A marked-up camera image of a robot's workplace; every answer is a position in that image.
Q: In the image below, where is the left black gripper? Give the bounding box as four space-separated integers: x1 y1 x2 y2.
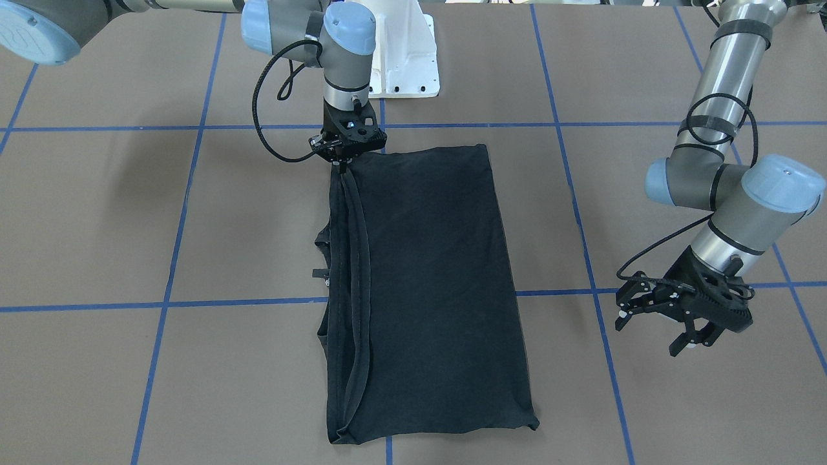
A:
614 249 723 357

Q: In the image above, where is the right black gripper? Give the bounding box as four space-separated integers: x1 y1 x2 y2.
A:
308 103 372 170

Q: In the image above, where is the black graphic t-shirt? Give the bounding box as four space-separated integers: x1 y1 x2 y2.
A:
314 144 539 445

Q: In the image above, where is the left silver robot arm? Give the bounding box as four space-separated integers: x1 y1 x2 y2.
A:
614 1 825 357

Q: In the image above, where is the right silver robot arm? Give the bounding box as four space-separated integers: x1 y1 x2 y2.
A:
1 1 387 172

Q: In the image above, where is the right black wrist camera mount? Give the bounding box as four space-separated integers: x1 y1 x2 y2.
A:
358 104 388 151

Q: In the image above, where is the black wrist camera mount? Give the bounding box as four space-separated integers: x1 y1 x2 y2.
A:
691 267 755 333
358 104 388 151

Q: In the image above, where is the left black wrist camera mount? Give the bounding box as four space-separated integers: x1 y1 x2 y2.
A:
691 267 755 333

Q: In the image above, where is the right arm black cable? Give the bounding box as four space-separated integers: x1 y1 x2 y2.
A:
252 39 333 163

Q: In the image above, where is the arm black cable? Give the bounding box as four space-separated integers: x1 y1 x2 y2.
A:
617 0 758 304
252 39 333 163

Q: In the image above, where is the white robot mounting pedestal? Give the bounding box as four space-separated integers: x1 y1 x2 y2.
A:
358 1 441 98

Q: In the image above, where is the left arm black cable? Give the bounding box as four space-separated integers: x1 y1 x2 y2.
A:
617 0 758 304

